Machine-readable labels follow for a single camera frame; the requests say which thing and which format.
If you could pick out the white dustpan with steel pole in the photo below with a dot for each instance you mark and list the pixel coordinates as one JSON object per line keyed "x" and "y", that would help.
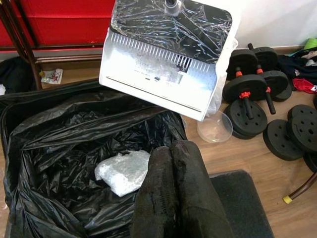
{"x": 153, "y": 84}

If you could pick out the red cloth white print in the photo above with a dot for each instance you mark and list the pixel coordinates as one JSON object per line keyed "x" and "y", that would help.
{"x": 303, "y": 85}

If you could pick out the black trash bag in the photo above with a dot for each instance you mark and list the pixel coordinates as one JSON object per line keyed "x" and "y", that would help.
{"x": 62, "y": 129}

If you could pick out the white wrapper red print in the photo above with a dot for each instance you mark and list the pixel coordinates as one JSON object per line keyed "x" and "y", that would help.
{"x": 52, "y": 75}

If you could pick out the folded red table dark frame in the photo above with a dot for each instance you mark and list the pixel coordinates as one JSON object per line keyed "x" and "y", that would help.
{"x": 62, "y": 22}

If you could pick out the white plastic bag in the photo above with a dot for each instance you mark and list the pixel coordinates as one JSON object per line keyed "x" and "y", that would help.
{"x": 215, "y": 101}

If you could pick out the black dumbbell orange collars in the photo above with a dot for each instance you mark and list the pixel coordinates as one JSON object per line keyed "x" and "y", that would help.
{"x": 245, "y": 85}
{"x": 277, "y": 84}

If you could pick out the red table brown legs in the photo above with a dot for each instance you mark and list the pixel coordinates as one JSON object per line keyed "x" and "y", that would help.
{"x": 287, "y": 199}

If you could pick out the black cloth bundle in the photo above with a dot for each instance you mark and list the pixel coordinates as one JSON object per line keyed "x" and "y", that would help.
{"x": 17, "y": 74}

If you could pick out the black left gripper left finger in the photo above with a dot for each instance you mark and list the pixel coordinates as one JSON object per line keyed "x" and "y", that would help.
{"x": 156, "y": 200}

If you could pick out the bubble wrap packet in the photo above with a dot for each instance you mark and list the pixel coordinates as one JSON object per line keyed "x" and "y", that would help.
{"x": 119, "y": 173}

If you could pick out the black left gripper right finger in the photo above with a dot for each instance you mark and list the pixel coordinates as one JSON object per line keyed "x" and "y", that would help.
{"x": 199, "y": 205}

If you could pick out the pile of dark clothes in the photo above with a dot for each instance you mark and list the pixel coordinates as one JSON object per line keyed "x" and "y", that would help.
{"x": 294, "y": 67}

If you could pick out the black weight plate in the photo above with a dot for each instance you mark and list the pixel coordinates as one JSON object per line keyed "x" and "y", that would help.
{"x": 280, "y": 143}
{"x": 312, "y": 162}
{"x": 237, "y": 124}
{"x": 304, "y": 129}

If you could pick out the clear plastic cup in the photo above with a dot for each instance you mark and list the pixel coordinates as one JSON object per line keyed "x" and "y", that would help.
{"x": 213, "y": 135}

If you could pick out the green cloth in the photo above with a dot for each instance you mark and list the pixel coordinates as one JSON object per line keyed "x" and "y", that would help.
{"x": 310, "y": 44}

